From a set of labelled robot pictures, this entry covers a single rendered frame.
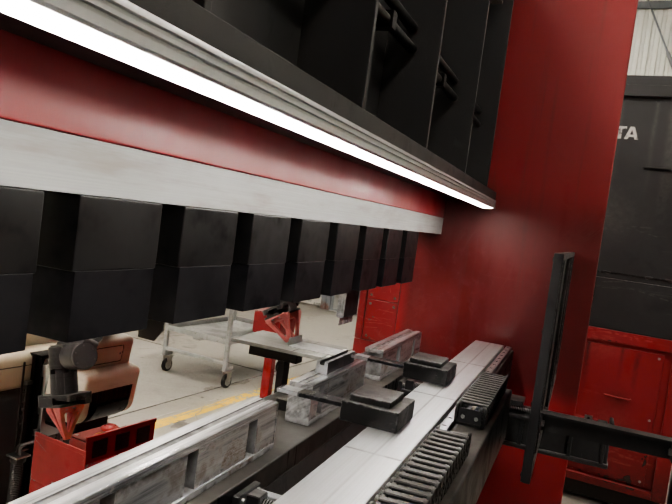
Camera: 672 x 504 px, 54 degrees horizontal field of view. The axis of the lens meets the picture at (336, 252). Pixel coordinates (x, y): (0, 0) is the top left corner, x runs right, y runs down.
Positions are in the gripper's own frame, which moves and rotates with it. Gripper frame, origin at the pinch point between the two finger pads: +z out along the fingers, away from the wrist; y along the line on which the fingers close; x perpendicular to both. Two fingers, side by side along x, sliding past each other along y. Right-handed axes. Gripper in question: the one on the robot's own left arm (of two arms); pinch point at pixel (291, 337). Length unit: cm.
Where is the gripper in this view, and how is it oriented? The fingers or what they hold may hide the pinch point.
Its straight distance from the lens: 179.1
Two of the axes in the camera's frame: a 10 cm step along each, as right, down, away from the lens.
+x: -8.7, 3.8, 3.2
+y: 3.5, 0.2, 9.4
